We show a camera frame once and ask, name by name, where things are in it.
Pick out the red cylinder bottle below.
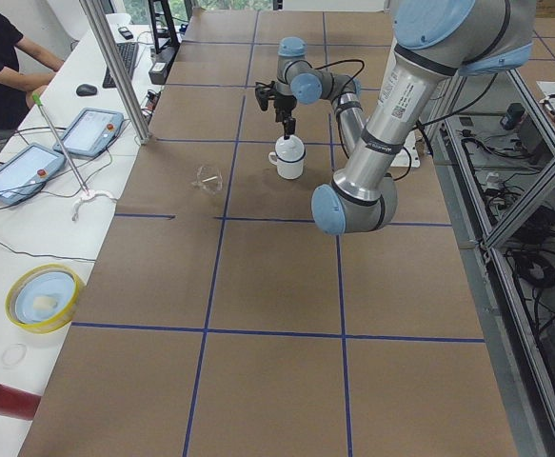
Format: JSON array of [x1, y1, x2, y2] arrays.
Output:
[[0, 384, 41, 421]]

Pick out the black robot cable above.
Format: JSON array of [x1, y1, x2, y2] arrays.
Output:
[[305, 59, 445, 182]]

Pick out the seated person in black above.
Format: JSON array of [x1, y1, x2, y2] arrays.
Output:
[[0, 13, 64, 129]]

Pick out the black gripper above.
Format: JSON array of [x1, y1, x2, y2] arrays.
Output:
[[273, 93, 297, 139]]

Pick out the near teach pendant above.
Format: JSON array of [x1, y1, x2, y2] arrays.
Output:
[[0, 143, 66, 205]]

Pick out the white ceramic lid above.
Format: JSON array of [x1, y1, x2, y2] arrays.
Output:
[[275, 135, 306, 163]]

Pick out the far teach pendant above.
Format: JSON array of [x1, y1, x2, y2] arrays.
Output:
[[60, 108, 124, 158]]

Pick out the reacher grabber stick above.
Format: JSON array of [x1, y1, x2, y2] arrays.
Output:
[[31, 92, 116, 223]]

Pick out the teach pendant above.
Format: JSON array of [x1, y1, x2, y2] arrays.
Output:
[[0, 143, 66, 205], [60, 108, 124, 158]]

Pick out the white enamel cup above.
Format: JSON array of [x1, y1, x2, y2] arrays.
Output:
[[268, 149, 305, 180]]

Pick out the clear glass funnel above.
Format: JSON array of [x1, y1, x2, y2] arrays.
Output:
[[191, 165, 224, 195]]

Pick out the black computer mouse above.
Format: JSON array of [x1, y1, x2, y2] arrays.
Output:
[[76, 84, 98, 97]]

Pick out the black keyboard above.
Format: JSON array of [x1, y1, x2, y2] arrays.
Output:
[[102, 41, 140, 89]]

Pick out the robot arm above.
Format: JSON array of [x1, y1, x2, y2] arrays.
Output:
[[274, 1, 536, 235]]

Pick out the aluminium frame post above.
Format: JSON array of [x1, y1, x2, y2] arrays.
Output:
[[79, 0, 150, 145]]

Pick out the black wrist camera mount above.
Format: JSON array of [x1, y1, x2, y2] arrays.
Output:
[[254, 81, 275, 111]]

